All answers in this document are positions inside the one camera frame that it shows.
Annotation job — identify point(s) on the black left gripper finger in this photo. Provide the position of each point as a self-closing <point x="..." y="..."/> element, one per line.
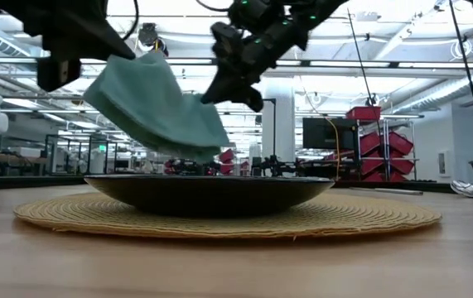
<point x="107" y="47"/>

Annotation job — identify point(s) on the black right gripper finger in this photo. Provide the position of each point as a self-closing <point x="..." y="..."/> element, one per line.
<point x="250" y="99"/>
<point x="217" y="91"/>

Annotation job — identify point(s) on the teal cloth napkin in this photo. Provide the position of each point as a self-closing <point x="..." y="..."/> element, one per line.
<point x="157" y="111"/>

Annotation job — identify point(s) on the patterned ceramic bowl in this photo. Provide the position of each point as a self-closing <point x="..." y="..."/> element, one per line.
<point x="207" y="196"/>

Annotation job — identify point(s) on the round woven yellow placemat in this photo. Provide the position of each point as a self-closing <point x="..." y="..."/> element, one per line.
<point x="74" y="215"/>

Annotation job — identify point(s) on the silver knife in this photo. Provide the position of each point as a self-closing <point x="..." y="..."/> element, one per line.
<point x="397" y="191"/>

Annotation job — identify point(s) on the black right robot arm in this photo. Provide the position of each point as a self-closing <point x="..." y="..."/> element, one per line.
<point x="302" y="16"/>

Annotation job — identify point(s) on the black monitor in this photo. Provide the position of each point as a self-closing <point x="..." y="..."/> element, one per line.
<point x="323" y="134"/>

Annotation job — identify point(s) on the shelf with red bins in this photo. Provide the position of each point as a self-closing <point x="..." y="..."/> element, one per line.
<point x="399" y="142"/>

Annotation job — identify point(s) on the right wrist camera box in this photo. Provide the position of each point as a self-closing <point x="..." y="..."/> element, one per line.
<point x="228" y="41"/>

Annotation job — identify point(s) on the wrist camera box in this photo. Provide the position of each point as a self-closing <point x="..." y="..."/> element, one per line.
<point x="58" y="74"/>
<point x="228" y="41"/>

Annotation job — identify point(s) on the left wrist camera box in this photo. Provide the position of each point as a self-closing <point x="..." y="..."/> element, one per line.
<point x="58" y="74"/>

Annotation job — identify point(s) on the black aluminium table frame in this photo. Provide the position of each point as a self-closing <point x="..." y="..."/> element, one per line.
<point x="12" y="182"/>

